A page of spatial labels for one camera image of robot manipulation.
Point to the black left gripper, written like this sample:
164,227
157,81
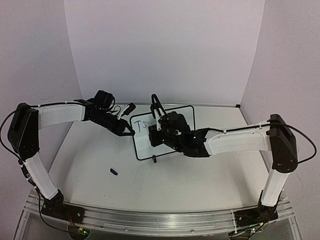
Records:
119,129

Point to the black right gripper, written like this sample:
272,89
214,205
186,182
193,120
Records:
160,120

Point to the white whiteboard with black frame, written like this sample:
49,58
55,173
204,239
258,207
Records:
148,142

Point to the blue marker cap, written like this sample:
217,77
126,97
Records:
113,172

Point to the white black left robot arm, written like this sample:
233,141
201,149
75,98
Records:
24,136

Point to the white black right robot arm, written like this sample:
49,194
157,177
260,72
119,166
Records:
272,136

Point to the black whiteboard stand foot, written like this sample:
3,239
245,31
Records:
154,159

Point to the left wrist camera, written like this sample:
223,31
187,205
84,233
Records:
129,108

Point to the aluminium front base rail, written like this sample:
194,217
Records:
89,223

